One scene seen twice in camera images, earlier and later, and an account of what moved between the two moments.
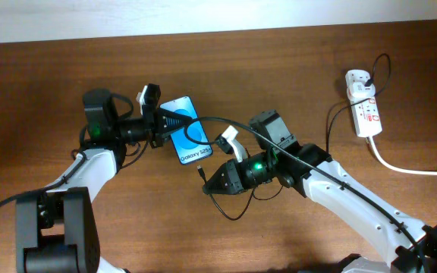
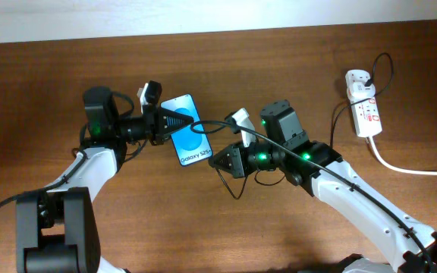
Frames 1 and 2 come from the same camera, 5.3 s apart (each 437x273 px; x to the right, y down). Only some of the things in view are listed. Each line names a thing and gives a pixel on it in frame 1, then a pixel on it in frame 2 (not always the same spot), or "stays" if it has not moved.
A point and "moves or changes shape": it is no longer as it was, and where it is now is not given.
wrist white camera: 140,98 stays
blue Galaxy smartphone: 186,151 stays
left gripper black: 157,118 stays
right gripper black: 232,175 → 239,161
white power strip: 365,111 stays
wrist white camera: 226,142 → 243,119
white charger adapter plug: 359,91 stays
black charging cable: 327,117 moves or changes shape
